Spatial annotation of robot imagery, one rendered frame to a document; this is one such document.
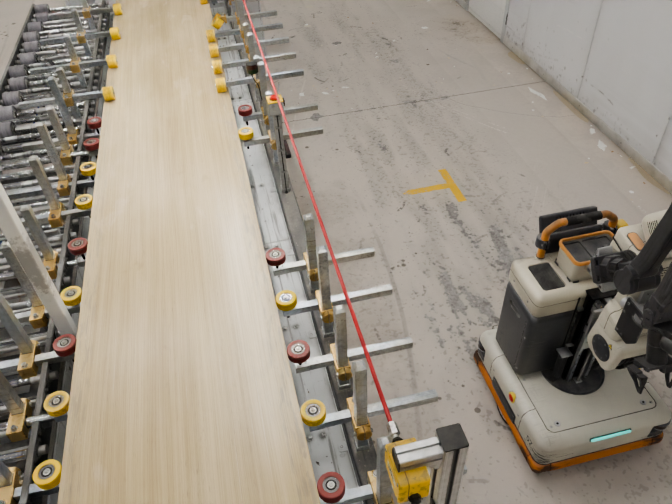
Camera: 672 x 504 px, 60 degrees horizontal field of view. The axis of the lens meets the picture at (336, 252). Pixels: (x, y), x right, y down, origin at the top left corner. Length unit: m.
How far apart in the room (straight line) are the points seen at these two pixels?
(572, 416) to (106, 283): 1.99
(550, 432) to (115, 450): 1.70
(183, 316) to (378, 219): 2.02
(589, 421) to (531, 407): 0.23
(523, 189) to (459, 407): 1.88
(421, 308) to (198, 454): 1.84
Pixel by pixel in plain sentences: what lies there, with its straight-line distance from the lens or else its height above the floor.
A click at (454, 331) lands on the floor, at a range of 3.30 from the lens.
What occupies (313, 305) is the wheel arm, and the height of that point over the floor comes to 0.85.
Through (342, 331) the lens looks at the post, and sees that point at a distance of 1.94.
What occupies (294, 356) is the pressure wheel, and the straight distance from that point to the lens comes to 2.03.
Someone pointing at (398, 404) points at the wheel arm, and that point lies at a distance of 1.99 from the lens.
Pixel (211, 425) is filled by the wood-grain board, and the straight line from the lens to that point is 1.94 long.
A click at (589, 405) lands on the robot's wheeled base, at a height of 0.28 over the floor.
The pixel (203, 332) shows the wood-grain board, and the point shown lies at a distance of 2.17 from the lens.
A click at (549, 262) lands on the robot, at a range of 2.57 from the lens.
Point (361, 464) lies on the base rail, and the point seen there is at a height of 0.70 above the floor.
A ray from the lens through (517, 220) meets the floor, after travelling 4.06.
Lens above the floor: 2.51
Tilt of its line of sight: 42 degrees down
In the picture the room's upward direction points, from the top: 3 degrees counter-clockwise
